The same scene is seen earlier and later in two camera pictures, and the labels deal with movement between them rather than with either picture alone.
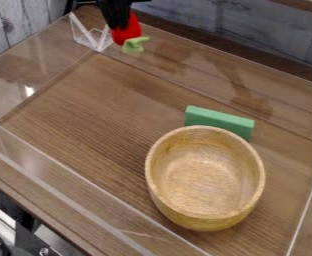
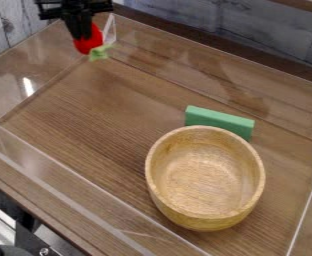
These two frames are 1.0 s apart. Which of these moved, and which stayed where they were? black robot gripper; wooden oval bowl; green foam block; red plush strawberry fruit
Moved: red plush strawberry fruit; black robot gripper
Stayed: wooden oval bowl; green foam block
